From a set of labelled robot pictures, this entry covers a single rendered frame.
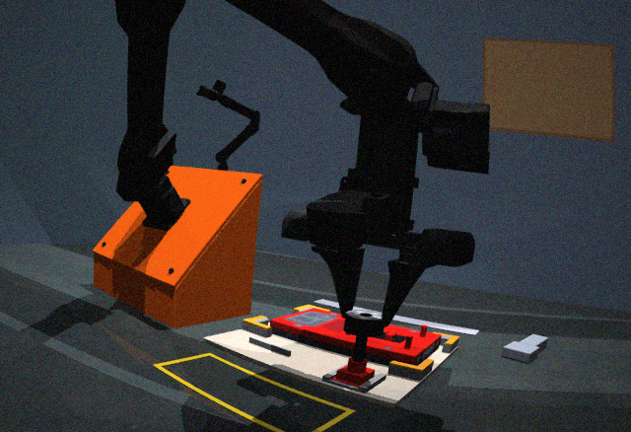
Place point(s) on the yellow rectangular outline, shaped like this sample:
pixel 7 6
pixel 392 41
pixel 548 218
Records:
pixel 251 418

